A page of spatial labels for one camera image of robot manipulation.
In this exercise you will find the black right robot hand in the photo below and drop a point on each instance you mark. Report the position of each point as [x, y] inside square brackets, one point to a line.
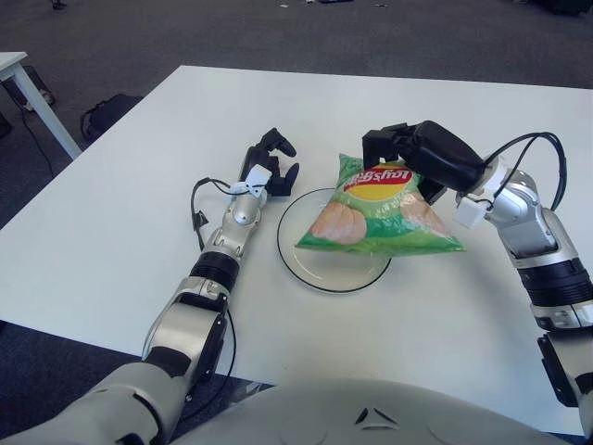
[440, 157]

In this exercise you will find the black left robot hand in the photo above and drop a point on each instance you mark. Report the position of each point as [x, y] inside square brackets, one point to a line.
[273, 178]

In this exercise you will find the green chips bag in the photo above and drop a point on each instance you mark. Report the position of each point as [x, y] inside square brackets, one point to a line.
[370, 218]

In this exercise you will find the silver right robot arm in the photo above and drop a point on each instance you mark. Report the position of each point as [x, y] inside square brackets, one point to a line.
[533, 222]

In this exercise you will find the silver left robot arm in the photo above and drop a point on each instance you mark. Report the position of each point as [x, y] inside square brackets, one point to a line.
[213, 259]

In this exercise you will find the white plate with black rim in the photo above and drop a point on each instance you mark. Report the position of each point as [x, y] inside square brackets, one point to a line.
[324, 273]

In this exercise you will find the black backpack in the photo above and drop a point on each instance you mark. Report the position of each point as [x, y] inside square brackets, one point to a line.
[109, 111]

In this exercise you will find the white side table leg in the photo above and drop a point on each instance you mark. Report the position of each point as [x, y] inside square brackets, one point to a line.
[41, 111]

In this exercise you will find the black wheeled base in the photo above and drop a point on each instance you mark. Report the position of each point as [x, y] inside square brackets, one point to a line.
[41, 88]

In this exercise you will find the grey robot torso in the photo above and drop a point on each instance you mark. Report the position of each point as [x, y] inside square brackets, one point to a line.
[347, 417]

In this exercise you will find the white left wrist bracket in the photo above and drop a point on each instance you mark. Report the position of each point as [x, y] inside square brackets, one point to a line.
[255, 178]

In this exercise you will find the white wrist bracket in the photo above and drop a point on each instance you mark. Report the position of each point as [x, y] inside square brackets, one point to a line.
[472, 208]
[255, 178]

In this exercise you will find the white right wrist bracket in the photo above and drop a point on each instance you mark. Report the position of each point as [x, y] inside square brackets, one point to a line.
[472, 208]

